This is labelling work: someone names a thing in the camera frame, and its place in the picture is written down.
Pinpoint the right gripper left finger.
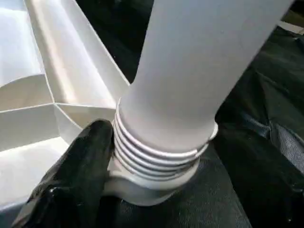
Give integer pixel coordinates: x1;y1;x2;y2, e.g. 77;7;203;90
12;119;115;228

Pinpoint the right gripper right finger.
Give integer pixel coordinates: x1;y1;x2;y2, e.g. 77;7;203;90
214;124;304;228

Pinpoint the white plastic table top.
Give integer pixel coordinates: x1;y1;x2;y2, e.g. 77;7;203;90
0;0;220;214

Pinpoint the white plastic table leg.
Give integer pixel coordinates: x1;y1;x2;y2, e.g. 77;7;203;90
113;0;296;183

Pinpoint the black work mat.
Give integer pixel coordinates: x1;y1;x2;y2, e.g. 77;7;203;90
76;0;304;228

